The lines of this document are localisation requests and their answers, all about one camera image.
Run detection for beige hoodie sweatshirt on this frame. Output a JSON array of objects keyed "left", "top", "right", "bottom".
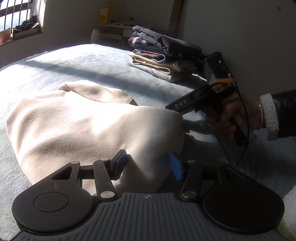
[{"left": 6, "top": 80, "right": 185, "bottom": 193}]

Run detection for cardboard tray with dark clothes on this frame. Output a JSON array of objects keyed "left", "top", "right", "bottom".
[{"left": 12, "top": 15, "right": 41, "bottom": 40}]

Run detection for person right hand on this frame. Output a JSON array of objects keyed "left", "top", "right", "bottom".
[{"left": 206, "top": 98, "right": 266, "bottom": 141}]

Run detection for folded grey cloth bottom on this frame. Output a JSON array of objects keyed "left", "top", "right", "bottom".
[{"left": 129, "top": 62, "right": 209, "bottom": 84}]

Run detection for dark folded garment on top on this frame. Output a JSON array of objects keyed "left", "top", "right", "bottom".
[{"left": 131, "top": 26, "right": 205, "bottom": 61}]

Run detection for dark sleeve with fleece cuff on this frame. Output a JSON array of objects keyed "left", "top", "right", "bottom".
[{"left": 260, "top": 90, "right": 296, "bottom": 141}]

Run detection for folded beige trousers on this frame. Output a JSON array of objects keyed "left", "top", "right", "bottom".
[{"left": 128, "top": 52, "right": 193, "bottom": 75}]

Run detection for folded blue jeans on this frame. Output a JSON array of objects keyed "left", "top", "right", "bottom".
[{"left": 133, "top": 49, "right": 170, "bottom": 63}]

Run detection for grey fleece bed blanket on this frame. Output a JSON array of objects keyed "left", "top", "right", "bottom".
[{"left": 1, "top": 44, "right": 295, "bottom": 240}]

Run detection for plaid folded garment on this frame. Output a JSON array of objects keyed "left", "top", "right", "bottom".
[{"left": 128, "top": 37, "right": 157, "bottom": 48}]

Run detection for white side shelf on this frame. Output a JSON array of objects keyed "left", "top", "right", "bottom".
[{"left": 91, "top": 22, "right": 135, "bottom": 50}]

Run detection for yellow calendar box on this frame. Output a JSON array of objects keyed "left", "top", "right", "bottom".
[{"left": 98, "top": 5, "right": 111, "bottom": 25}]

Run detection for pink bowl on sill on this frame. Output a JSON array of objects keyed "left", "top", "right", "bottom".
[{"left": 0, "top": 28, "right": 11, "bottom": 44}]

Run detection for barred window grille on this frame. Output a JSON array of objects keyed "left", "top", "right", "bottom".
[{"left": 0, "top": 0, "right": 34, "bottom": 31}]

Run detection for wooden plank against wall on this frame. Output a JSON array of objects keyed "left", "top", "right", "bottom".
[{"left": 168, "top": 0, "right": 185, "bottom": 37}]

